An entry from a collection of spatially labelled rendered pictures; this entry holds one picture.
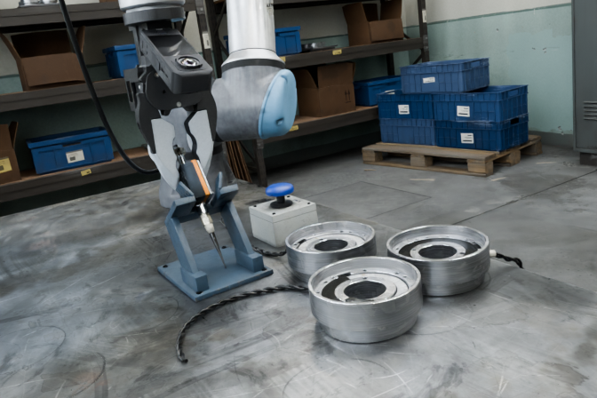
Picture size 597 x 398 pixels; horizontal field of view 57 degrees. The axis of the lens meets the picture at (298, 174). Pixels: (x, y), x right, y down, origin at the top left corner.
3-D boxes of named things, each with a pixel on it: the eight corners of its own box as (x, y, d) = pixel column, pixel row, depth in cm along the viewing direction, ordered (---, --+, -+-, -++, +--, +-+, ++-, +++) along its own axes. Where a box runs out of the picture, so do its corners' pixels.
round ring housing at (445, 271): (401, 305, 54) (397, 266, 53) (382, 264, 64) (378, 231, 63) (507, 291, 54) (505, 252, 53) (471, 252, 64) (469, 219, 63)
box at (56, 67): (99, 81, 369) (87, 22, 361) (15, 92, 344) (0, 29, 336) (87, 82, 405) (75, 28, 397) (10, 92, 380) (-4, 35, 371)
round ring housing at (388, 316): (448, 323, 50) (444, 282, 49) (345, 361, 46) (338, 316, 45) (386, 283, 59) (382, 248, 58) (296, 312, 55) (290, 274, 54)
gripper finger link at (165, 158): (165, 184, 72) (160, 113, 70) (182, 191, 67) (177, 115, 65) (141, 187, 70) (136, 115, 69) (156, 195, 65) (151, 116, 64)
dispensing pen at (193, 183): (218, 265, 62) (167, 139, 67) (210, 276, 65) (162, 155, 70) (236, 259, 63) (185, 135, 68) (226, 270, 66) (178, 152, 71)
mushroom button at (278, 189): (302, 217, 77) (298, 183, 76) (278, 225, 75) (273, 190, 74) (288, 211, 81) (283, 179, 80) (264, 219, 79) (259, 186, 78)
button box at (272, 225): (320, 233, 77) (315, 200, 76) (276, 248, 74) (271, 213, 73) (290, 221, 84) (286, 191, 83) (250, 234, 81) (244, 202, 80)
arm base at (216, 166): (150, 199, 110) (140, 151, 108) (219, 182, 117) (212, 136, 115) (175, 214, 97) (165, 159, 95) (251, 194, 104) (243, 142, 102)
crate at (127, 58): (174, 70, 437) (169, 42, 432) (191, 68, 405) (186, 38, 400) (107, 79, 412) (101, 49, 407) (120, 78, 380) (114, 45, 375)
